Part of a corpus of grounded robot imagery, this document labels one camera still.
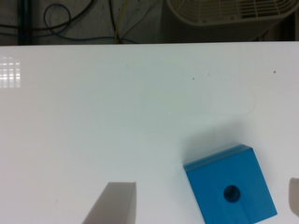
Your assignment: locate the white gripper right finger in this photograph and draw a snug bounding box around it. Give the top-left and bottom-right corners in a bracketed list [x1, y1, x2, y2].
[289, 178, 299, 217]

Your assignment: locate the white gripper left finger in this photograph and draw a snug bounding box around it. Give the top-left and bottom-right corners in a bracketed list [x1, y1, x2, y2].
[82, 182, 136, 224]

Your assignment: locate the blue block with hole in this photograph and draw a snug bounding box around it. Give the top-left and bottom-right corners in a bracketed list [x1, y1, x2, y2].
[184, 145, 277, 224]

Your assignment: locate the white fan grille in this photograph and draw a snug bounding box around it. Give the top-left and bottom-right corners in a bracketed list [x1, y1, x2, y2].
[166, 0, 299, 26]

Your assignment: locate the black cable on floor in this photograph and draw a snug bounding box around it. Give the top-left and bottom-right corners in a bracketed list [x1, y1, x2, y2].
[0, 0, 95, 32]

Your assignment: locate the yellow cable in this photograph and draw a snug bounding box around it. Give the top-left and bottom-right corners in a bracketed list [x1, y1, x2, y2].
[115, 0, 129, 44]

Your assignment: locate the blue cable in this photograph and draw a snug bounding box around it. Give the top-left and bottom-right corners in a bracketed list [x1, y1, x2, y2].
[0, 3, 138, 44]

